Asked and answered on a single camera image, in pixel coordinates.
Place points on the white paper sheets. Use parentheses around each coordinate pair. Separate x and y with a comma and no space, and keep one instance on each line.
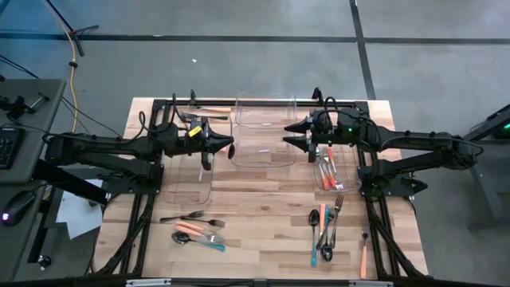
(75,215)

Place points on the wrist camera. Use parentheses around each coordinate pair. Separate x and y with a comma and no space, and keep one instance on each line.
(201,124)
(322,119)

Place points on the wooden utensil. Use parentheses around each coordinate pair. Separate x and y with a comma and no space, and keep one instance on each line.
(225,150)

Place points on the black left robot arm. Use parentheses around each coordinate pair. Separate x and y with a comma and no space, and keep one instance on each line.
(99,143)

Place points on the silver forks on table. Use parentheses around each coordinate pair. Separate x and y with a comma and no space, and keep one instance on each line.
(218,223)

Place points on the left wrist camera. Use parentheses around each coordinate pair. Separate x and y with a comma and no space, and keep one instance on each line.
(201,124)

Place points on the black keyboard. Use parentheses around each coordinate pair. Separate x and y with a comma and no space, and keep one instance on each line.
(8,147)

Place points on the silver bracket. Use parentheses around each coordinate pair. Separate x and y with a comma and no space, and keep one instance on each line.
(147,283)
(370,284)

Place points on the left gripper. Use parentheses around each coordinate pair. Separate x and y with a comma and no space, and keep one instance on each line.
(193,143)

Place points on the clear plastic bin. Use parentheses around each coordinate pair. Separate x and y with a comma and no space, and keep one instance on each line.
(350,179)
(255,157)
(187,187)
(255,113)

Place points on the black clamp tool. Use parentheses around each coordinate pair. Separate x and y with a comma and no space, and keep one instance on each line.
(16,107)

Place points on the grey metal cart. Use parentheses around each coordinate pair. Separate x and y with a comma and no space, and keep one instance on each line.
(504,131)

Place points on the black metal table frame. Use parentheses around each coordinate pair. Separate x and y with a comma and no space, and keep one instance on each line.
(362,105)

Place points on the black computer mouse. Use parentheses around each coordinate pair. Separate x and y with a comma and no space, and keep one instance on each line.
(18,207)

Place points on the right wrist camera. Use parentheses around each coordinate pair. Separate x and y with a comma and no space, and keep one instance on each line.
(322,119)

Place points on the black tripod stand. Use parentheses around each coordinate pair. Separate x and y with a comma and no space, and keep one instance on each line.
(75,32)

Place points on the black caster wheel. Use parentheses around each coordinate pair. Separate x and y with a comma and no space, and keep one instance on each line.
(44,261)

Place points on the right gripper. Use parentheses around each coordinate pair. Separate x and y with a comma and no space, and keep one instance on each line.
(322,135)

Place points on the yellow tape tag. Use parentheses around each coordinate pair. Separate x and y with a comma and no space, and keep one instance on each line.
(195,131)

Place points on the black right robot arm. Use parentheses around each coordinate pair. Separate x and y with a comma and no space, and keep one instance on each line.
(418,139)

